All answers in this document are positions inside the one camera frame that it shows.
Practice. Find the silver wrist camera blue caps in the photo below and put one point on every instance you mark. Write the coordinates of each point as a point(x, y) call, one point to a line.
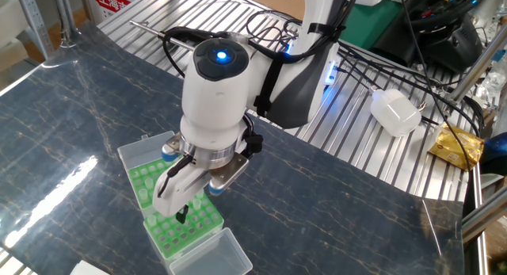
point(229, 170)

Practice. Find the grey slotted angle post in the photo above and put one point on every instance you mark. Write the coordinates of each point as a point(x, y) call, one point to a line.
point(33, 25)

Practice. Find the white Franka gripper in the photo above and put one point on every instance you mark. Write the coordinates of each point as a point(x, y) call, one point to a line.
point(182, 195)

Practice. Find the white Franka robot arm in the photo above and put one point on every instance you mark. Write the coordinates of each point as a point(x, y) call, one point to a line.
point(214, 100)

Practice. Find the aluminium frame post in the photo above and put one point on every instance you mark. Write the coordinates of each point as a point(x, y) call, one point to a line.
point(479, 67)

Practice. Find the translucent tip box green rack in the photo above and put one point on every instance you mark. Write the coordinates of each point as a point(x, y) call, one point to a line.
point(134, 152)
point(214, 259)

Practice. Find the aluminium frame rail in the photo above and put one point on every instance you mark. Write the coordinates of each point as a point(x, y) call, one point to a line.
point(483, 219)

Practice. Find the white paper sheet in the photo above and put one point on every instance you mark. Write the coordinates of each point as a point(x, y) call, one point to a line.
point(89, 270)

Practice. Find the gold foil packet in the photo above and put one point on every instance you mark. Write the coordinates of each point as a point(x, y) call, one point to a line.
point(455, 148)

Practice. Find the green cloth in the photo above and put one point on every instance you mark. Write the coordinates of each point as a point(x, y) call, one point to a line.
point(368, 25)

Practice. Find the white plastic bottle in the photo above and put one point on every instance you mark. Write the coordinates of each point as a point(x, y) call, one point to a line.
point(396, 112)

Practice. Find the metal rod tool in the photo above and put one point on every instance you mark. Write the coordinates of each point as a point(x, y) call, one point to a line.
point(150, 29)

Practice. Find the red white printed box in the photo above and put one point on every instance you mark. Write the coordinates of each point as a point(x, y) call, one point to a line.
point(115, 1)

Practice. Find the dark blue round object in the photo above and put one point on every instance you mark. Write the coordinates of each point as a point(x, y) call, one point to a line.
point(495, 152)

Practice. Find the large translucent pipette tip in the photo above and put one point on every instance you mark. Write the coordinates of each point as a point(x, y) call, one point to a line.
point(200, 194)
point(148, 182)
point(151, 220)
point(197, 204)
point(142, 193)

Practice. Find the dark marble pattern mat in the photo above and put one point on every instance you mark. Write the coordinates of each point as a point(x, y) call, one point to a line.
point(356, 227)

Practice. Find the black racing wheel controller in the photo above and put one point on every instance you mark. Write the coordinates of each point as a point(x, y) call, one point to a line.
point(455, 45)

